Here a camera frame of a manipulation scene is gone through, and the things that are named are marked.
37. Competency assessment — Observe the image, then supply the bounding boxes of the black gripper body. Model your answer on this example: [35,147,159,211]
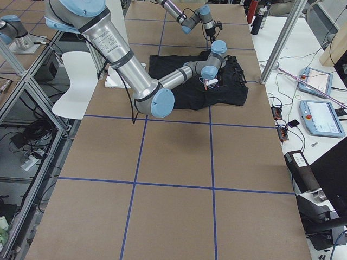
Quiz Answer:
[205,27,216,37]

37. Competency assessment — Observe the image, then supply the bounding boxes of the black graphic t-shirt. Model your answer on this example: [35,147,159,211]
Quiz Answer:
[149,51,248,110]

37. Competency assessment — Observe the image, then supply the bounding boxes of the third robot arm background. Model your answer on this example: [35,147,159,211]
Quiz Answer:
[1,15,39,55]

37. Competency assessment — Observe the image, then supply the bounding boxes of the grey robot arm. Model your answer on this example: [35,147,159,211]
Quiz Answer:
[45,1,227,118]
[151,0,223,43]

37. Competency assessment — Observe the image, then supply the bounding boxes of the black water bottle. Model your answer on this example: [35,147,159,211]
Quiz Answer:
[250,8,265,35]

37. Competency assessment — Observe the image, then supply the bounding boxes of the red water bottle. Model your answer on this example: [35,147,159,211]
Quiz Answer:
[247,0,259,24]

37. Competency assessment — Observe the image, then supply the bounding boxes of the far teach pendant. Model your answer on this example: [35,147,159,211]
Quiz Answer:
[298,67,333,98]

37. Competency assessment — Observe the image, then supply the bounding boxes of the teach pendant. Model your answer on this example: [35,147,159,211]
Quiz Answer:
[298,67,333,98]
[299,100,345,138]

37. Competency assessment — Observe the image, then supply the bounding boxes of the near teach pendant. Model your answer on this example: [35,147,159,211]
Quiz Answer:
[299,100,345,138]

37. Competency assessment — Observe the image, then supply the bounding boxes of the white plastic chair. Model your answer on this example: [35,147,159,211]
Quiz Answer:
[52,51,98,120]

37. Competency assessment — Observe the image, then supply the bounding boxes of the black box with label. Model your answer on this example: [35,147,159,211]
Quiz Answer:
[284,150,321,194]

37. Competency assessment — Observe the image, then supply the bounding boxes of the black monitor right edge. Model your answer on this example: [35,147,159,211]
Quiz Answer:
[311,138,347,216]

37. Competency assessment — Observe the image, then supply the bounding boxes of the white power strip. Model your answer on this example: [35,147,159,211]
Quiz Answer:
[21,150,43,171]

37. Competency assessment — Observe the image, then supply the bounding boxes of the black stand base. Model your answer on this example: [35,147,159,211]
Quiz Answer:
[296,195,346,250]

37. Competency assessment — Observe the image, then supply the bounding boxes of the aluminium frame post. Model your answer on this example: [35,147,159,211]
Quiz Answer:
[260,0,307,85]

